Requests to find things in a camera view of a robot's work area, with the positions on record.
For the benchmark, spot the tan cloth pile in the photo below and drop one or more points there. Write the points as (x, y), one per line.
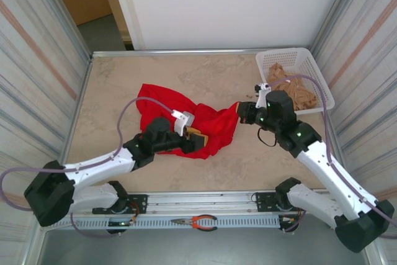
(305, 96)

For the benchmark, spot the white plastic basket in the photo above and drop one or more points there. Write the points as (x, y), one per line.
(285, 55)

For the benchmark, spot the red t-shirt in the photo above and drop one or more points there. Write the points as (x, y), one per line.
(161, 103)

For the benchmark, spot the small controller board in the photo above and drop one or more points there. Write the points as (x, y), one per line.
(121, 223)
(288, 220)

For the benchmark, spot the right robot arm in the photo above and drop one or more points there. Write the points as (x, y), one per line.
(328, 172)

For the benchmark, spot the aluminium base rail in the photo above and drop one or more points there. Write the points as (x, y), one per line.
(201, 201)

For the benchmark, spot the white door frame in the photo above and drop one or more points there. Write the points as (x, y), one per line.
(124, 4)

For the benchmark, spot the aluminium corner post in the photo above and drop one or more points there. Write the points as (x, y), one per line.
(334, 7)
(65, 10)

